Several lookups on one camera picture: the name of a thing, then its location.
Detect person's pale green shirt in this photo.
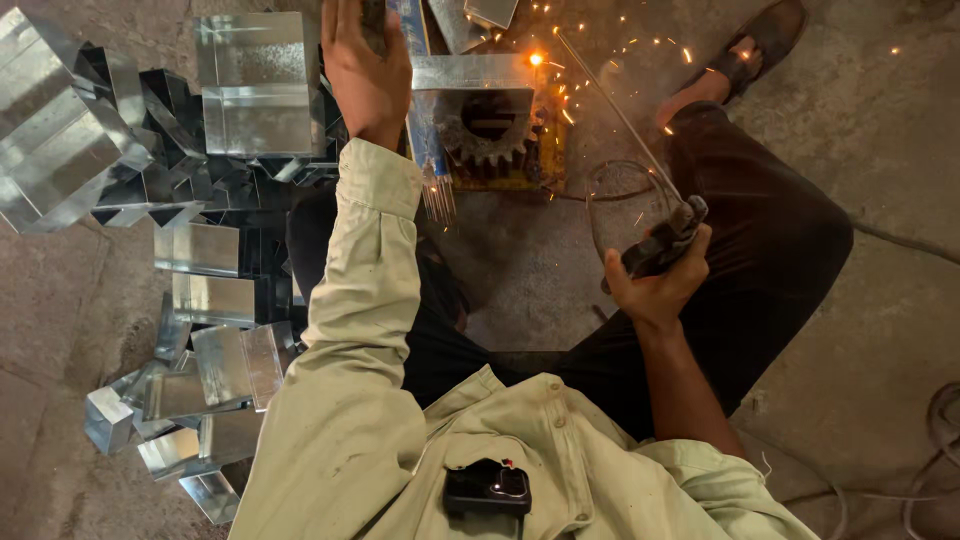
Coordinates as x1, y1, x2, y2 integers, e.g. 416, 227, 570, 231
228, 138, 822, 540

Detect blue packet of welding electrodes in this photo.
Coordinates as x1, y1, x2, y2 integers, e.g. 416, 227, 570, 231
385, 0, 459, 228

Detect person's left hand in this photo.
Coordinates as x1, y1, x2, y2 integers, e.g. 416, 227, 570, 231
321, 0, 415, 153

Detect black device in shirt pocket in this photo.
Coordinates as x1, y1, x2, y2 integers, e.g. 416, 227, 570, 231
441, 458, 534, 520

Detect shiny metal tube piece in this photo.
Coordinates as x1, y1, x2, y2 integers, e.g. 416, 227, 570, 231
426, 0, 494, 56
462, 0, 520, 31

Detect thin welding electrode rod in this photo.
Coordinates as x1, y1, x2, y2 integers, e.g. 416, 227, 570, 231
552, 27, 685, 205

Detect pile of shiny metal tube pieces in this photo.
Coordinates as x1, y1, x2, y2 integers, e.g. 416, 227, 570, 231
0, 6, 351, 526

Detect dark welding electrode holder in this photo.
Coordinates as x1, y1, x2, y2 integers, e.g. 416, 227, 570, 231
599, 194, 710, 295

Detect grey cables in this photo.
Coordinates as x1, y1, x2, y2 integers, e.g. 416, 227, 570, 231
780, 381, 960, 540

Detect thin grey wire loop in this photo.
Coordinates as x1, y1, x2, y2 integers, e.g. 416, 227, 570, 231
584, 158, 678, 265

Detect rusty steel gear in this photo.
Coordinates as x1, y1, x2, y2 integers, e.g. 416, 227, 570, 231
438, 90, 546, 181

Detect dark brown sandal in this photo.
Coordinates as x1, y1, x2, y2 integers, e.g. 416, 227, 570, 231
678, 0, 810, 106

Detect person's foot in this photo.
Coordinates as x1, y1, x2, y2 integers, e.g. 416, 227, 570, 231
654, 36, 760, 135

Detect person's dark trousers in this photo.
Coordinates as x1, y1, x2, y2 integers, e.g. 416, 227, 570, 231
285, 100, 855, 444

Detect person's right hand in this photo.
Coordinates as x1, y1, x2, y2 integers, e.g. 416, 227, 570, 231
603, 223, 714, 333

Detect shiny metal square tube workpiece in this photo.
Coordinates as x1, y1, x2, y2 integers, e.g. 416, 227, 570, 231
410, 53, 538, 115

